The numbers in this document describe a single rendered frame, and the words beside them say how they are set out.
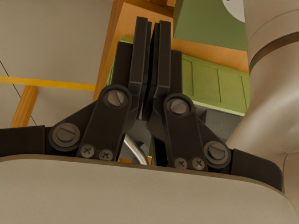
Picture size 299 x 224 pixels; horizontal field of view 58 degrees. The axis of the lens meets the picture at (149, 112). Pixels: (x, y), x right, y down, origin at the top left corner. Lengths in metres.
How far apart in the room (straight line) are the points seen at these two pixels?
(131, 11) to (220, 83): 0.33
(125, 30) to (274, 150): 0.58
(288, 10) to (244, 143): 0.17
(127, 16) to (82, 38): 1.21
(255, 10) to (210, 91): 0.42
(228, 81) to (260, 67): 0.52
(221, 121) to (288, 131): 0.68
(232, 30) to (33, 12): 1.51
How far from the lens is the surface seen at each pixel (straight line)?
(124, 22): 0.77
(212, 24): 0.57
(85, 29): 1.89
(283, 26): 0.36
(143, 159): 0.89
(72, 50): 2.06
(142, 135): 0.93
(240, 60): 0.89
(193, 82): 0.78
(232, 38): 0.60
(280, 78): 0.32
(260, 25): 0.39
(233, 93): 0.84
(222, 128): 1.00
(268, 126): 0.31
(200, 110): 0.98
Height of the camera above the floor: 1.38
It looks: 33 degrees down
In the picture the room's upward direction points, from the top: 176 degrees counter-clockwise
